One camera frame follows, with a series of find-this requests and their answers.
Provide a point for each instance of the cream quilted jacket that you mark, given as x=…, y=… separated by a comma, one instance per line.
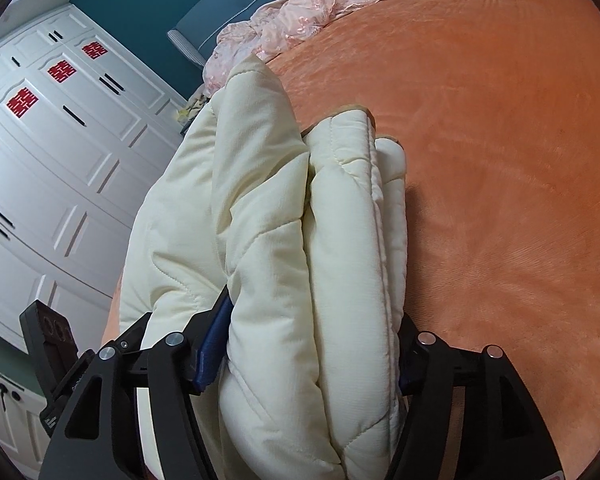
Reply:
x=280, y=260

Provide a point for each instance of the small yellow white object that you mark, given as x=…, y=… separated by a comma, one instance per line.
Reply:
x=188, y=108

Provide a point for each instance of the orange plush blanket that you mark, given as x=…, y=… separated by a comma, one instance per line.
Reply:
x=505, y=160

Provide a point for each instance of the white low cabinet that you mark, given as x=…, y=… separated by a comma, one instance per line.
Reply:
x=10, y=410

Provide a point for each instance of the white panelled wardrobe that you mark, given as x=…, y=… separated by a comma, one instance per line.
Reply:
x=80, y=160

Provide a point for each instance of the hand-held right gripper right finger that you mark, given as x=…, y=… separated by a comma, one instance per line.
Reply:
x=410, y=372

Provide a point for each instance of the red paper-cut decoration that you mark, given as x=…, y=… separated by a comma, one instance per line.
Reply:
x=60, y=71
x=22, y=101
x=94, y=50

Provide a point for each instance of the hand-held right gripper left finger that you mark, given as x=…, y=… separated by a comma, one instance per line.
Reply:
x=214, y=352

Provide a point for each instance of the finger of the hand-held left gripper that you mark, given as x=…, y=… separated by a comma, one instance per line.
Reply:
x=135, y=335

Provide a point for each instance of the pink lace bedspread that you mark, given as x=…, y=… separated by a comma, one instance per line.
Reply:
x=305, y=15

